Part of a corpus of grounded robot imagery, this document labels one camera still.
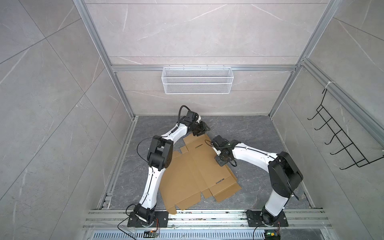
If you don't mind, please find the brown cardboard box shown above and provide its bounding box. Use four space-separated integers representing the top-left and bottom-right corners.
159 134 242 215

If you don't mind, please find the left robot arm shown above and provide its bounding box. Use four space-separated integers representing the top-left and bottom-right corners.
133 105 210 226

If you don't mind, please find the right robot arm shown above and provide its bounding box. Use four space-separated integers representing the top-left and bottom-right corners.
206 135 304 227

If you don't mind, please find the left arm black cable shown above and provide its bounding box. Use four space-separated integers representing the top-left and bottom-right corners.
177 104 192 127

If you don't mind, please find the white wire mesh basket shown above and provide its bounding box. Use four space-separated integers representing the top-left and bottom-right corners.
162 67 234 95

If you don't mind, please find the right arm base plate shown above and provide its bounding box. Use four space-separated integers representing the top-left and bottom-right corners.
245 209 289 227

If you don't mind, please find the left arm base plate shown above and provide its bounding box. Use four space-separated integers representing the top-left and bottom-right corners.
127 211 169 228

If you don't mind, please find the aluminium mounting rail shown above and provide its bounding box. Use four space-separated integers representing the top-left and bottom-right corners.
83 209 332 230

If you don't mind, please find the black wire hook rack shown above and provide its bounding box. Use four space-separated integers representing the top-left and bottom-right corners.
307 89 384 170

